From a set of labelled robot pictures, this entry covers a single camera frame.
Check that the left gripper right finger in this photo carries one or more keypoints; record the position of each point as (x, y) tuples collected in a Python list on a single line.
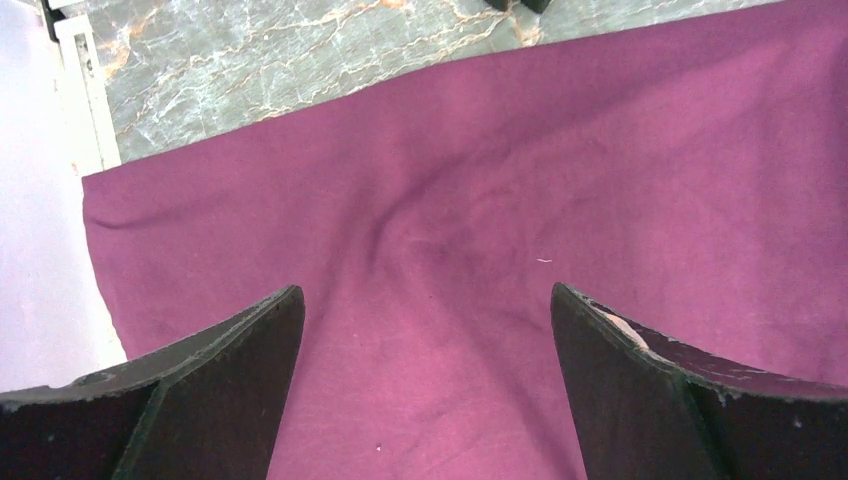
[(648, 406)]

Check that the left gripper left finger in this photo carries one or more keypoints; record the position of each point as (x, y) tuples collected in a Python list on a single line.
[(206, 407)]

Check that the purple cloth wrap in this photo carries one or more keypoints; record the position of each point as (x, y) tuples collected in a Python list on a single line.
[(690, 175)]

